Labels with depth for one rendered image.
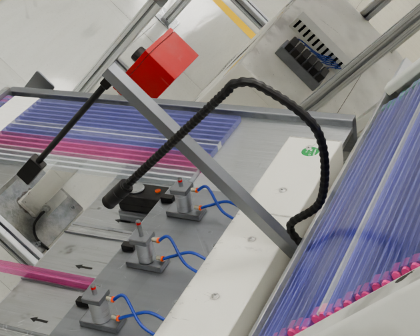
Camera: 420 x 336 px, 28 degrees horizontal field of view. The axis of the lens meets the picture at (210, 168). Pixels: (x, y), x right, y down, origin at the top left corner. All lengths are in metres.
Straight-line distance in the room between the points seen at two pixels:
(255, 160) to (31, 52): 1.61
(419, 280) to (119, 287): 0.50
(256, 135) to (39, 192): 1.13
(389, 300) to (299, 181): 0.52
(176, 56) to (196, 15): 1.49
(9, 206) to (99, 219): 1.22
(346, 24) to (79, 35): 0.92
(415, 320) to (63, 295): 0.62
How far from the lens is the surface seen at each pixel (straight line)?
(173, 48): 1.96
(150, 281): 1.03
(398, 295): 0.62
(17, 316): 1.14
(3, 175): 1.45
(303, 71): 2.48
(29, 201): 2.46
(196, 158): 0.96
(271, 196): 1.10
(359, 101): 2.64
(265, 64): 2.42
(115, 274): 1.05
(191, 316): 0.94
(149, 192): 1.22
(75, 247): 1.22
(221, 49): 3.39
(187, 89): 3.13
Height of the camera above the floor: 1.99
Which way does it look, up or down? 42 degrees down
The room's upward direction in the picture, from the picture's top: 49 degrees clockwise
